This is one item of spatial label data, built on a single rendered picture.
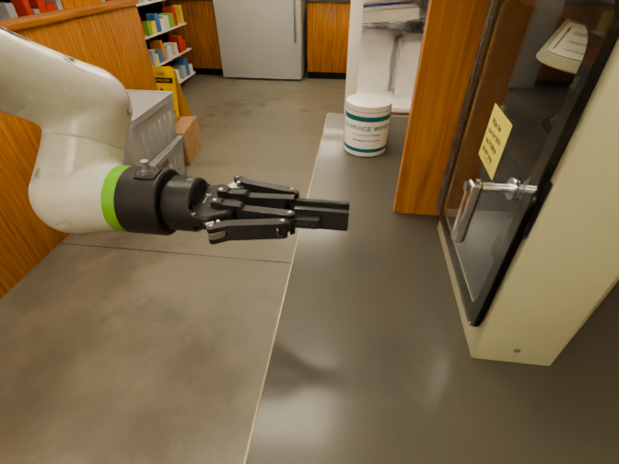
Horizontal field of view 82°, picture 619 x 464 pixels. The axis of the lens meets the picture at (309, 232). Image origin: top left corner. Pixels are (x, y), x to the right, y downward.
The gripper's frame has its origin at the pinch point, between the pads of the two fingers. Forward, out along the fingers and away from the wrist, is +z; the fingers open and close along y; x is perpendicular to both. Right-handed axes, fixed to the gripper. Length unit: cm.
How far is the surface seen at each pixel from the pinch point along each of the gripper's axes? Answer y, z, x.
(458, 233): -0.9, 17.4, 0.6
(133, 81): 235, -172, 60
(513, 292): -5.7, 24.4, 5.4
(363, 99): 65, 6, 7
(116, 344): 43, -96, 116
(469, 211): -0.9, 17.8, -2.9
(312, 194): 36.3, -5.3, 21.5
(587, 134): -5.1, 23.6, -14.9
